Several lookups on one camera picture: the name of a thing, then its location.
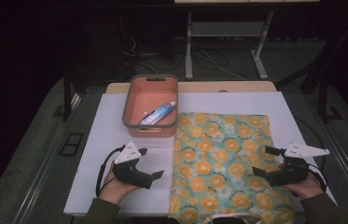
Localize blue and white toothpaste tube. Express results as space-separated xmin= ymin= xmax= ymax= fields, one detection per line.
xmin=138 ymin=100 xmax=176 ymax=127

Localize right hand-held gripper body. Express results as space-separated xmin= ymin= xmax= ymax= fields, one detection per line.
xmin=266 ymin=142 xmax=330 ymax=188

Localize metal rail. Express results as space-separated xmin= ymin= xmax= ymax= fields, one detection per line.
xmin=320 ymin=118 xmax=348 ymax=213
xmin=12 ymin=92 xmax=82 ymax=224

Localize black floor cables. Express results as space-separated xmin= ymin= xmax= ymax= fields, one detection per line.
xmin=121 ymin=35 xmax=186 ymax=73

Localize white board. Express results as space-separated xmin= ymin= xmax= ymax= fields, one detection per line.
xmin=63 ymin=91 xmax=339 ymax=217

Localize orange basket with grey rim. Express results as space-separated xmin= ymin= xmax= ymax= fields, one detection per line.
xmin=121 ymin=74 xmax=179 ymax=138

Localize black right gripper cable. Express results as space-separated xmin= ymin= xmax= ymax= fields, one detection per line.
xmin=306 ymin=162 xmax=328 ymax=194

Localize black stand post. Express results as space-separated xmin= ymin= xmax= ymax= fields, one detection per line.
xmin=316 ymin=74 xmax=343 ymax=123

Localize thin black table cable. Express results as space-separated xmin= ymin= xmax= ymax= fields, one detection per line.
xmin=296 ymin=117 xmax=327 ymax=172

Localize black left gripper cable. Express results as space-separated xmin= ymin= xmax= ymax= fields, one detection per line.
xmin=95 ymin=144 xmax=127 ymax=199

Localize white floor cable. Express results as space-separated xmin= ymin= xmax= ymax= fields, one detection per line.
xmin=198 ymin=49 xmax=246 ymax=82

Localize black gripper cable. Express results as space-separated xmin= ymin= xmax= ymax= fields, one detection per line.
xmin=306 ymin=162 xmax=328 ymax=194
xmin=95 ymin=144 xmax=127 ymax=199

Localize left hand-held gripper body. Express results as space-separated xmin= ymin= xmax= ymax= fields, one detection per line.
xmin=111 ymin=140 xmax=154 ymax=190

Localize person's right hand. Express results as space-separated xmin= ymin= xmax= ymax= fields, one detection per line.
xmin=282 ymin=172 xmax=325 ymax=200

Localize grey metal stand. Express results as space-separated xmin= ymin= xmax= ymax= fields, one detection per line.
xmin=184 ymin=9 xmax=275 ymax=81

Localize orange-print fabric tote bag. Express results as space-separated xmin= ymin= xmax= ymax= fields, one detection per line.
xmin=168 ymin=111 xmax=297 ymax=224

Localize person's left hand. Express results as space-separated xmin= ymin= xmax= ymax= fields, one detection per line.
xmin=98 ymin=161 xmax=142 ymax=206

